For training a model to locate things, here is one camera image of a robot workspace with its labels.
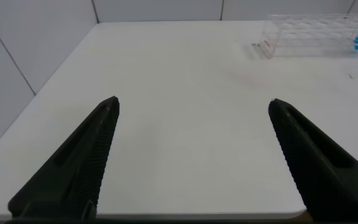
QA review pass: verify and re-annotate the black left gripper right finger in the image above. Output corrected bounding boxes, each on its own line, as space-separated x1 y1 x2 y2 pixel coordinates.
267 98 358 223

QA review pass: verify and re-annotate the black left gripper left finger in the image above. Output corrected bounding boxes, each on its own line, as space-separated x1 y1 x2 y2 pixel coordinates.
7 95 121 219

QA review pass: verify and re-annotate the clear plastic test tube rack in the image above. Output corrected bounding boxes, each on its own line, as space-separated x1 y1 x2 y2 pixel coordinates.
257 11 358 60

